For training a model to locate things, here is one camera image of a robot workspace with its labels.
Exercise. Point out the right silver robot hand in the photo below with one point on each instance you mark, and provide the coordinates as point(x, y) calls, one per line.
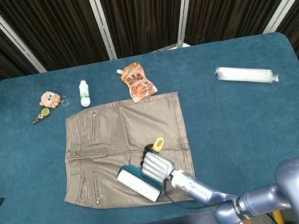
point(157, 167)

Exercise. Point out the teal lint roller brush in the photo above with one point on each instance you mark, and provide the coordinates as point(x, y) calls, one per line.
point(139, 183)

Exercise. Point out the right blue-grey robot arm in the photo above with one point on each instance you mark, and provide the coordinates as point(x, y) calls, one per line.
point(198, 189)

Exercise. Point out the brown shiny skirt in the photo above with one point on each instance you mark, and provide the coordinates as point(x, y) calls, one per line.
point(140, 125)

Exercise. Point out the orange spouted sauce pouch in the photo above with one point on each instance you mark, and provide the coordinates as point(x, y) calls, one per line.
point(139, 84)

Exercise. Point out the blue felt table cloth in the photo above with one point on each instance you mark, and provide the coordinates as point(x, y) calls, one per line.
point(242, 130)

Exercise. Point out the white bottle green label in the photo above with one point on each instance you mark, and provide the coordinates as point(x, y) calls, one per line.
point(85, 95)

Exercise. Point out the clear wrapped pack of straws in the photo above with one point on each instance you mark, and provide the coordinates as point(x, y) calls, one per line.
point(247, 75)

